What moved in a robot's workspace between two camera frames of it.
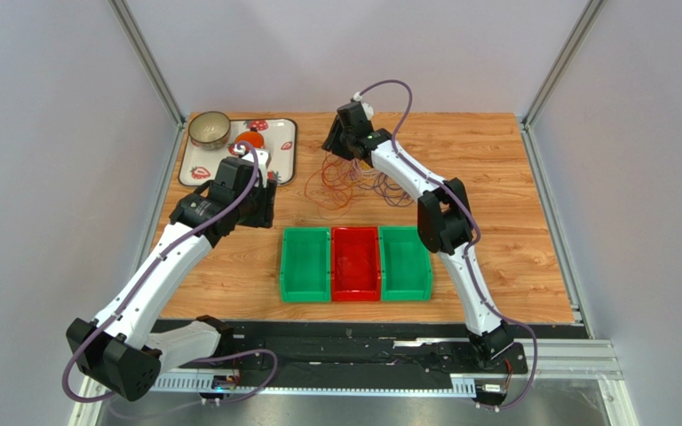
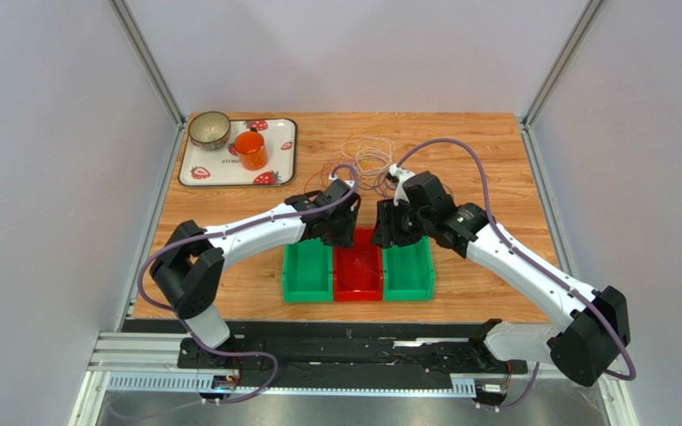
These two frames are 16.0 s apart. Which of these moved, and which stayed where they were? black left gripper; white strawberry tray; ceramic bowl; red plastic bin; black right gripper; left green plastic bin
Moved: black right gripper; black left gripper
Stayed: white strawberry tray; left green plastic bin; red plastic bin; ceramic bowl
